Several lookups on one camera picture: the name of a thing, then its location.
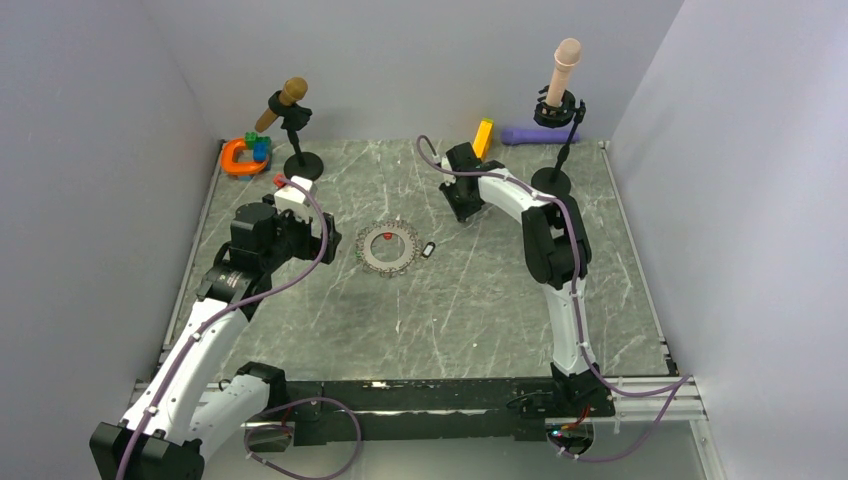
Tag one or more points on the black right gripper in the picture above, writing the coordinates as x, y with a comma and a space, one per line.
462, 213

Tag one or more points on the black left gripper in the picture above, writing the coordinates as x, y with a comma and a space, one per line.
312, 246

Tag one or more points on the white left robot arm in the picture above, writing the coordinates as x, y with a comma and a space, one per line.
168, 433

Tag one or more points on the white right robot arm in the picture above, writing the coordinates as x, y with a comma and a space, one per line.
557, 254

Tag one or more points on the yellow toy block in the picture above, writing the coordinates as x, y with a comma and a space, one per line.
482, 139

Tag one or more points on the metal disc with keyrings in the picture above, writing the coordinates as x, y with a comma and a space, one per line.
387, 258

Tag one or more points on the black left microphone stand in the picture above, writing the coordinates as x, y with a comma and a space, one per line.
304, 164

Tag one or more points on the purple cylinder toy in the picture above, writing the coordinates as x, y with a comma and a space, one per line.
520, 136

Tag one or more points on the colourful toy block stack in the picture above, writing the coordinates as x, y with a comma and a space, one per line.
259, 146

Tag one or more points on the brown microphone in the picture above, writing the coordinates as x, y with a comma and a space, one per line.
284, 105

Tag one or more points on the beige microphone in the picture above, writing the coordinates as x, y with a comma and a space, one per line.
566, 57

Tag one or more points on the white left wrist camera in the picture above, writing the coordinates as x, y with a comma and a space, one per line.
288, 197

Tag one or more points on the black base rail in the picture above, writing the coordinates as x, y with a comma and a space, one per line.
382, 410

